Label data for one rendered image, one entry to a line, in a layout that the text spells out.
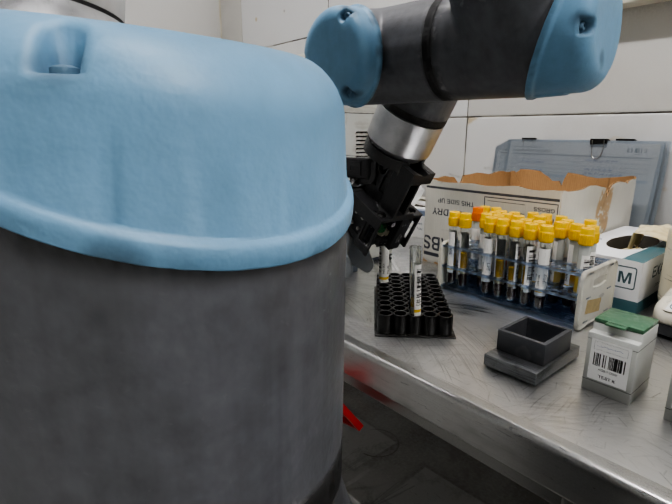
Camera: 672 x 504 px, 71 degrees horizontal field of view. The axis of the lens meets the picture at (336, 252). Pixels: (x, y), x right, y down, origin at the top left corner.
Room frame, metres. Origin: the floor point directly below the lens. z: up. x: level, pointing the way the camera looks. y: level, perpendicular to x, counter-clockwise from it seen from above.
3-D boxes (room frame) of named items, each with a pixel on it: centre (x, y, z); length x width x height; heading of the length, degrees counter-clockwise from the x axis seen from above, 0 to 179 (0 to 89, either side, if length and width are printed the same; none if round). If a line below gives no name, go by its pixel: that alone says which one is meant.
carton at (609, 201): (0.83, -0.34, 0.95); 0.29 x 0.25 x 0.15; 130
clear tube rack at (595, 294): (0.62, -0.25, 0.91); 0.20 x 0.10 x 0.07; 40
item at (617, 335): (0.39, -0.25, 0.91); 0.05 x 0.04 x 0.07; 130
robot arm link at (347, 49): (0.42, -0.04, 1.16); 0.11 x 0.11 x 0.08; 47
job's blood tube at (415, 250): (0.51, -0.09, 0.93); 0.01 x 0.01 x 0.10
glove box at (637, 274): (0.67, -0.44, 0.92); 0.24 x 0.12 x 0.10; 130
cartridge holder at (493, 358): (0.44, -0.20, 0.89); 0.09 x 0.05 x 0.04; 130
